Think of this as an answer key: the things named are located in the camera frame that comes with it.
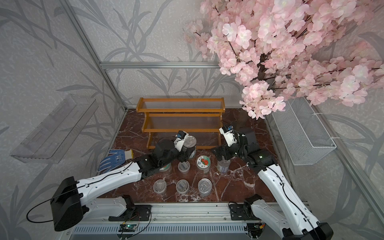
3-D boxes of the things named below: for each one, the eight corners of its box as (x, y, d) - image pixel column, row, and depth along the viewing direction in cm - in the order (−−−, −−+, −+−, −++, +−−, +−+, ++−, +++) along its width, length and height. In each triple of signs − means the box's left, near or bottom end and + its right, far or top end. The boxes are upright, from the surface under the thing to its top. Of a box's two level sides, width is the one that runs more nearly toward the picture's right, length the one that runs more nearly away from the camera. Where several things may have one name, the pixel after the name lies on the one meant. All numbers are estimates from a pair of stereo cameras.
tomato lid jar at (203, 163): (196, 174, 88) (196, 168, 82) (197, 161, 94) (196, 155, 87) (210, 174, 88) (211, 168, 82) (209, 161, 94) (210, 155, 87)
